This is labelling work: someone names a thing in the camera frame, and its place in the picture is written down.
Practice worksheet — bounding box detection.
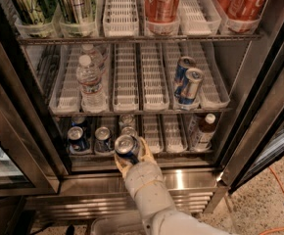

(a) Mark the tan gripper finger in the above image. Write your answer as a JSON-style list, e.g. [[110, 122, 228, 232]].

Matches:
[[138, 137, 157, 165], [114, 154, 133, 179]]

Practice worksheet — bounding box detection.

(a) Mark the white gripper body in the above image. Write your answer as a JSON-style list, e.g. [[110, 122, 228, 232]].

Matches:
[[124, 162, 176, 220]]

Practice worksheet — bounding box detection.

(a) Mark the pepsi can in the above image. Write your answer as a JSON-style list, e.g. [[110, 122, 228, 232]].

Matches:
[[94, 126, 114, 153], [68, 126, 90, 152], [71, 117, 91, 138], [115, 134, 140, 165]]

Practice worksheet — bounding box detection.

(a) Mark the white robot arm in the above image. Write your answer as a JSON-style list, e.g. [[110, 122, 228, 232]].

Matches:
[[115, 135, 235, 235]]

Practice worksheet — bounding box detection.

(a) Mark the front silver soda can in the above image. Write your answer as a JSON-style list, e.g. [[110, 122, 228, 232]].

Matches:
[[121, 126, 138, 137]]

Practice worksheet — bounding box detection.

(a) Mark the silver soda can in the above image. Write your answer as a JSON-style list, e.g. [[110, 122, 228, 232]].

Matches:
[[119, 115, 136, 128], [121, 126, 138, 137]]

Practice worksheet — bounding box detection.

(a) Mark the rear silver soda can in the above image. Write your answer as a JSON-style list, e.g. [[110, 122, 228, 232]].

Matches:
[[119, 115, 136, 128]]

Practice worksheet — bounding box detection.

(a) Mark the front red bull can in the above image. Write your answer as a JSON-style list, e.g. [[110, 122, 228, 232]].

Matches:
[[178, 68, 204, 105]]

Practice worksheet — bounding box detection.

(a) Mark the red bull can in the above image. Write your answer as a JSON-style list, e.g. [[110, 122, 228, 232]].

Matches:
[[173, 56, 196, 98], [178, 68, 204, 105]]

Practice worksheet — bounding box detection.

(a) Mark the rear red bull can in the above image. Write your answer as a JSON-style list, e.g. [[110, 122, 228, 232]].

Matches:
[[173, 56, 196, 98]]

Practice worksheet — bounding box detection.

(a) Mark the stainless steel fridge cabinet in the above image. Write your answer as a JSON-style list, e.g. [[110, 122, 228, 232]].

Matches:
[[0, 0, 284, 222]]

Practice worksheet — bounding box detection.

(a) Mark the left glass fridge door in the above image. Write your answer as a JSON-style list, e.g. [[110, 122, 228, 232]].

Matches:
[[0, 42, 60, 198]]

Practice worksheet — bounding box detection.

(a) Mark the right open fridge door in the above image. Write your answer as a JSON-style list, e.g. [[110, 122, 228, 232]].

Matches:
[[219, 22, 284, 192]]

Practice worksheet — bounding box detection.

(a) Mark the red coke can centre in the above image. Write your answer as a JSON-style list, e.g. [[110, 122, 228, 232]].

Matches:
[[144, 0, 179, 24]]

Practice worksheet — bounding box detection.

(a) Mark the green can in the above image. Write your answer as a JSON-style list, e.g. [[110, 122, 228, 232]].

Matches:
[[58, 0, 95, 24], [12, 0, 57, 25]]

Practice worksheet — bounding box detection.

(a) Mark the green can far left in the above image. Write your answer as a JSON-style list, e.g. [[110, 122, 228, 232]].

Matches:
[[12, 0, 57, 25]]

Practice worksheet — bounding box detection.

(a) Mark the brown tea bottle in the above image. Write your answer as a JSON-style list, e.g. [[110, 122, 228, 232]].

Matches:
[[193, 114, 216, 151]]

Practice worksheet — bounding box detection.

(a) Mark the front water bottle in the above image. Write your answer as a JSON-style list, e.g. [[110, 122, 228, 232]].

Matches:
[[76, 55, 106, 113]]

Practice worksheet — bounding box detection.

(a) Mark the water bottle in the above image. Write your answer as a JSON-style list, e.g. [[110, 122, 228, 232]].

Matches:
[[81, 44, 105, 72], [76, 55, 106, 113]]

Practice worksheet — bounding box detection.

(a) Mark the empty white tray middle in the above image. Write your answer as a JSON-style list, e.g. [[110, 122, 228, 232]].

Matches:
[[113, 43, 139, 112]]

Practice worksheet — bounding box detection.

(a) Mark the empty white tray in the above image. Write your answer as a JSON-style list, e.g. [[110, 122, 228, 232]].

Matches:
[[113, 43, 139, 112], [103, 0, 139, 37]]

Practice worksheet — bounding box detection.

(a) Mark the rear water bottle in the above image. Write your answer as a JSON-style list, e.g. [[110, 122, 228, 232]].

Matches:
[[81, 44, 105, 72]]

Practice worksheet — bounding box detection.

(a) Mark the empty white tray top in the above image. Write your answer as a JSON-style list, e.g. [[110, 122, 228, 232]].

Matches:
[[103, 0, 139, 37]]

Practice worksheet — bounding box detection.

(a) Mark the middle wire shelf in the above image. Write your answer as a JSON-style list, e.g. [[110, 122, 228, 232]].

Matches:
[[50, 108, 233, 118]]

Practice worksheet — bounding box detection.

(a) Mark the wire shelf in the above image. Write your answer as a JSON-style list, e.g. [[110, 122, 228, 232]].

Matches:
[[17, 33, 264, 45], [50, 108, 233, 118]]

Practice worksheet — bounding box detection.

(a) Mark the top wire shelf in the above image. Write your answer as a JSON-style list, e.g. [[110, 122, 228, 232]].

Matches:
[[17, 33, 264, 45]]

